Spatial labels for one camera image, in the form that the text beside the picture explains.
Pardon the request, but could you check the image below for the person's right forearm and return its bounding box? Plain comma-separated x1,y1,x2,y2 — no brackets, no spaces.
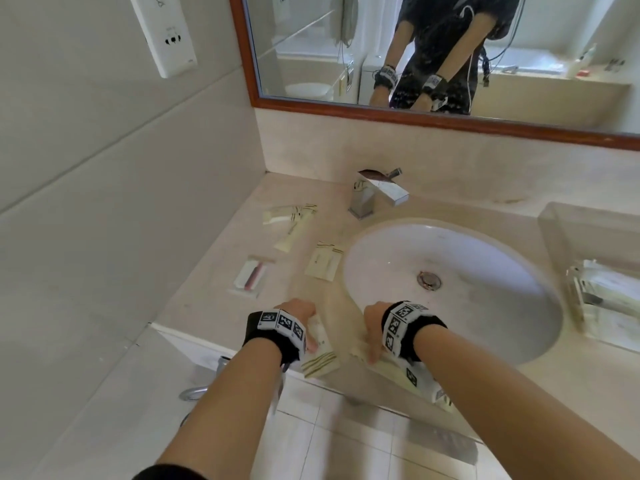
413,324,640,480

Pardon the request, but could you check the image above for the person's left forearm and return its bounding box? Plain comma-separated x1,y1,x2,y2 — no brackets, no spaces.
155,337,285,480

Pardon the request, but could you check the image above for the white wall socket plate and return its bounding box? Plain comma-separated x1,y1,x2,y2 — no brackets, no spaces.
127,0,199,79

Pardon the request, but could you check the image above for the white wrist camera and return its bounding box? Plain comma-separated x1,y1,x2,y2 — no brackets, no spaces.
399,359,449,403
269,364,287,415

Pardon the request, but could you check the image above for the wooden framed mirror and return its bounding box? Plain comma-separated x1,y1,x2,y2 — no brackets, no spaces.
229,0,640,151

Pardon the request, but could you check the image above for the chrome towel ring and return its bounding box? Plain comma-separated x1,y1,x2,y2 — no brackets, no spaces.
179,355,232,401

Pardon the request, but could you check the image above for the black marker-tagged wristband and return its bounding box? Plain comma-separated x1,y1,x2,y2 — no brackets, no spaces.
243,309,307,365
381,301,449,363

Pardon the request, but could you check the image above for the white square amenity packet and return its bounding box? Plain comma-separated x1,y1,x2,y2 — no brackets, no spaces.
299,314,341,379

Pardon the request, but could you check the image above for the chrome faucet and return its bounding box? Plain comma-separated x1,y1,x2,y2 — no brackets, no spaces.
348,167,410,221

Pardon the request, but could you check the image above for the person's right hand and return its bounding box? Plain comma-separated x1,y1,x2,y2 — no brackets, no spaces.
362,301,396,365

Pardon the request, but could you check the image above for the person's left hand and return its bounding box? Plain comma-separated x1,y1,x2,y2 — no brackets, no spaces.
273,298,319,353

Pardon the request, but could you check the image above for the person's black sleeve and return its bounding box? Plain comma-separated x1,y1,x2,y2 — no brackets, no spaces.
132,463,209,480

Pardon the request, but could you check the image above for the beige marble countertop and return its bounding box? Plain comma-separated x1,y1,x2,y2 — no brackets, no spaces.
149,172,640,445

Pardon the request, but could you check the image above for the white sink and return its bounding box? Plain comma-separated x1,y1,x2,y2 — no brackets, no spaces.
342,218,565,365

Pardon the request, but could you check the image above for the transparent tray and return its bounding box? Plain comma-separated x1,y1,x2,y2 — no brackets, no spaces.
537,202,640,353

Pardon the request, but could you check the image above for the razor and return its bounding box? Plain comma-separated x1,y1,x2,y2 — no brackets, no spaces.
229,258,269,299

